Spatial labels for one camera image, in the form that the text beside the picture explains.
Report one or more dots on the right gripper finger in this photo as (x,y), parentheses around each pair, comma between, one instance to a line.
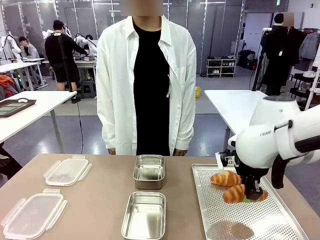
(257,192)
(248,187)

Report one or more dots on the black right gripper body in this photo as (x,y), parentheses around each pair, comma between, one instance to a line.
(246,172)

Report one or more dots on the golden brown croissant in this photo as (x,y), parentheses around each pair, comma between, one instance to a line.
(233,193)
(226,178)

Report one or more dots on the clear plastic clip lid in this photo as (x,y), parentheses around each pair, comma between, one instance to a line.
(66,172)
(32,216)

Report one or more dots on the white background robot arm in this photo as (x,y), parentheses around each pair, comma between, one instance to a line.
(15,47)
(86,41)

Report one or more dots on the person right forearm white sleeve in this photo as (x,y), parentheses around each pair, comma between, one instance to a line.
(108,125)

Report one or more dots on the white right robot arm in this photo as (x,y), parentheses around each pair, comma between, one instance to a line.
(262,147)

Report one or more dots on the person left forearm white sleeve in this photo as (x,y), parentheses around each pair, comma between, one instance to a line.
(185,125)

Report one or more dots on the stainless steel rectangular container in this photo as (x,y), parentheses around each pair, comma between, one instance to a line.
(148,171)
(143,217)

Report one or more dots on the person left hand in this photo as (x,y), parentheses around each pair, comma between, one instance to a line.
(180,152)

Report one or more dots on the person right hand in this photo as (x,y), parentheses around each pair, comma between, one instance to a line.
(111,151)

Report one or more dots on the perforated metal baking tray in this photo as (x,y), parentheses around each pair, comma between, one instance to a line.
(237,220)

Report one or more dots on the white empty side table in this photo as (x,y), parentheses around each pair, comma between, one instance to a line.
(232,110)

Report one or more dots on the black utility cart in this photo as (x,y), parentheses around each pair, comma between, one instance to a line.
(300,85)

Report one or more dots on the white shoe rack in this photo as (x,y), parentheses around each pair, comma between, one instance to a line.
(221,67)

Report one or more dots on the black bag pile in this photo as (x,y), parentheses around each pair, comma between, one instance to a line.
(246,60)

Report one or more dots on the white black id badge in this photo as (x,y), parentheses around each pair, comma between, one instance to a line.
(169,86)

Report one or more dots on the person in black coat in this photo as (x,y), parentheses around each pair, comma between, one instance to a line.
(281,55)

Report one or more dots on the person in white shirt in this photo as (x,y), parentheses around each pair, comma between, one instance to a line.
(147,75)

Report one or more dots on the hanging grey garments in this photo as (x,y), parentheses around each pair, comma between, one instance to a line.
(310,47)

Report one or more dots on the white device on black stand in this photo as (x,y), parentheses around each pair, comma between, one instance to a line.
(266,29)

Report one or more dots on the grey step stool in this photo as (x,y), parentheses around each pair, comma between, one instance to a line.
(88,90)

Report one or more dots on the white table with brown tray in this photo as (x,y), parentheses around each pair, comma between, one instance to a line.
(37,110)

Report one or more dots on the standing person black shirt shorts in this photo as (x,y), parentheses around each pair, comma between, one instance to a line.
(62,55)

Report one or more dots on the brown serving tray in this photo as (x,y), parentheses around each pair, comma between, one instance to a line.
(15,107)

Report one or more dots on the person in grey top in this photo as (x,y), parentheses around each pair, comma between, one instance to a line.
(31,51)

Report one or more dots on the white background desk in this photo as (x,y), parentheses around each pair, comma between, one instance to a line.
(17,68)

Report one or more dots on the orange cloth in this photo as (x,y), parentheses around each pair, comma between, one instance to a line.
(6,83)

